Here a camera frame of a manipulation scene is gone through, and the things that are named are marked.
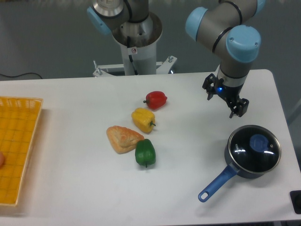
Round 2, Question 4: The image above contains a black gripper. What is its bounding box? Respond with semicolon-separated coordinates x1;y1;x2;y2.
202;73;249;118

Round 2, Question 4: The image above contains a glass pot lid blue knob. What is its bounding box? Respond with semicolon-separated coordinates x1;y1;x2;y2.
228;125;282;174

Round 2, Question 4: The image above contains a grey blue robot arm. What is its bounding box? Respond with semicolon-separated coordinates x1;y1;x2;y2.
87;0;265;116

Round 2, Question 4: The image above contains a red bell pepper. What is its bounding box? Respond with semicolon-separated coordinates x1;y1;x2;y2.
143;91;167;110

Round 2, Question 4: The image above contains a yellow bell pepper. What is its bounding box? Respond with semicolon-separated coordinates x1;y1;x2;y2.
131;108;156;134

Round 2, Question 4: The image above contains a green bell pepper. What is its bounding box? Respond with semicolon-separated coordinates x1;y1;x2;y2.
135;139;156;168

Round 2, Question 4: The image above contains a triangular puff pastry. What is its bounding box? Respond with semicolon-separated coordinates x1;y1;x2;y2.
106;126;144;154

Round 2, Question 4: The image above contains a black box at table edge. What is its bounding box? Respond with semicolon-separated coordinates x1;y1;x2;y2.
290;190;301;214

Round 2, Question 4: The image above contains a yellow woven basket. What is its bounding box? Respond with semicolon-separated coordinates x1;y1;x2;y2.
0;96;43;206

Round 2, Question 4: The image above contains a blue saucepan with handle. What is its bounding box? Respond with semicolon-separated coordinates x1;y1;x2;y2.
198;125;282;203

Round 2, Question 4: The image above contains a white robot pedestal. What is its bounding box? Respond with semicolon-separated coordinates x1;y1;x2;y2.
93;12;177;77

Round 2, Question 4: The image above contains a black cable on floor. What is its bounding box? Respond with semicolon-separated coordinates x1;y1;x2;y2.
0;72;43;79

